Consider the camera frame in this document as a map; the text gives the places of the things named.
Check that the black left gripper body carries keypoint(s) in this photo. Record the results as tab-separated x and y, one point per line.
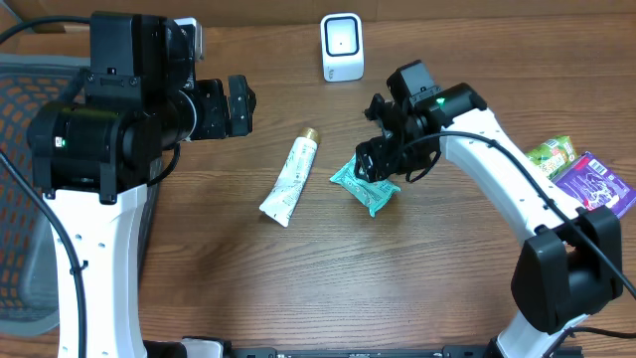
213	117

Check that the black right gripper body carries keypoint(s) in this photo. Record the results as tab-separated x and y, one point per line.
397	157

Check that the teal snack wrapper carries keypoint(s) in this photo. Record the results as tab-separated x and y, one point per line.
372	195

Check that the white tube gold cap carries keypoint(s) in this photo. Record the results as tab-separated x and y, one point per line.
280	203

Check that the green juice pouch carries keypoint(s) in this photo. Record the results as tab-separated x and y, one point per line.
553	156

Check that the purple pad package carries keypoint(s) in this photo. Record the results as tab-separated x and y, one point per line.
594	184

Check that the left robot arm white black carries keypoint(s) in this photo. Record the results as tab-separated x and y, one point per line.
95	162

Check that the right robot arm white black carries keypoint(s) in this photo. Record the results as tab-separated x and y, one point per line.
570	264

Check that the white barcode scanner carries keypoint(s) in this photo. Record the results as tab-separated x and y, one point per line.
342	47

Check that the black mesh basket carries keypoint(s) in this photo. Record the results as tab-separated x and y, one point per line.
29	291

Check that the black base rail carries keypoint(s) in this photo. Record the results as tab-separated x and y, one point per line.
453	351

